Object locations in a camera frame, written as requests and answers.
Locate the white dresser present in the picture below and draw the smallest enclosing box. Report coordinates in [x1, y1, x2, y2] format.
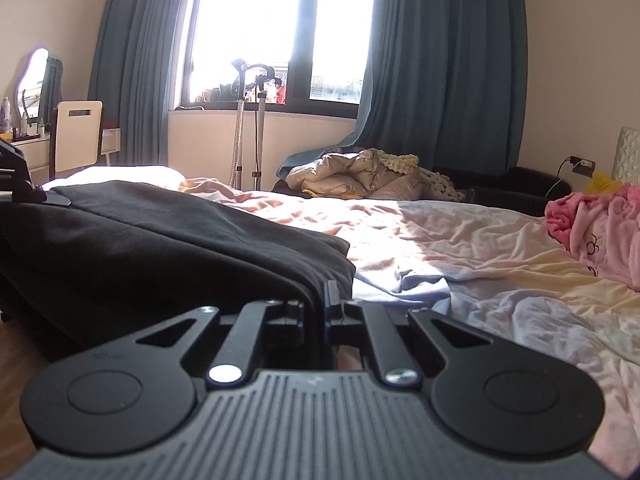
[13, 138, 50, 185]

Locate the white wooden chair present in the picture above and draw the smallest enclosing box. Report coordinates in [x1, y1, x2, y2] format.
[49, 101, 103, 180]

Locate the vanity mirror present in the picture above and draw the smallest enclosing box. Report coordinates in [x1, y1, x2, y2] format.
[14, 47, 64, 131]

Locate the small white side table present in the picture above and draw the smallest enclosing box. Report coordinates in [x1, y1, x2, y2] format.
[101, 128, 122, 166]

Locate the pastel bed sheet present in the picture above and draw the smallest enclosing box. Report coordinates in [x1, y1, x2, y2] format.
[70, 167, 639, 476]

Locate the beige quilted jacket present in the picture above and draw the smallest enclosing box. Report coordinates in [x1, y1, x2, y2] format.
[284, 148, 464, 203]

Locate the left blue curtain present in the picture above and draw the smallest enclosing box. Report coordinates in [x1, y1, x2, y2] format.
[88, 0, 186, 166]

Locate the blue curtain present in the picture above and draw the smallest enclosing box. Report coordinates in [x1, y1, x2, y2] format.
[275, 0, 531, 181]
[88, 0, 186, 166]

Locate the pink fleece blanket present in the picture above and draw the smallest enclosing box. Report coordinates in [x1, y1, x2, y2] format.
[544, 184, 640, 292]

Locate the right blue curtain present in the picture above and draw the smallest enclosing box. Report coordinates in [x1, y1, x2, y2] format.
[275, 0, 531, 181]

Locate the yellow pillow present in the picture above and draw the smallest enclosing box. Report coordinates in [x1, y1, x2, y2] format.
[584, 171, 623, 195]

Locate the dark framed window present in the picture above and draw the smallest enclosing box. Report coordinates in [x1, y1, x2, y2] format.
[179, 0, 373, 117]

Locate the quilted white headboard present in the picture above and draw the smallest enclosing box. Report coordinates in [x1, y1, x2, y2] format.
[611, 127, 640, 185]

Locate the wall power outlet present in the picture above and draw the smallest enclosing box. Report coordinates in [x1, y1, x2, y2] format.
[568, 156, 596, 178]

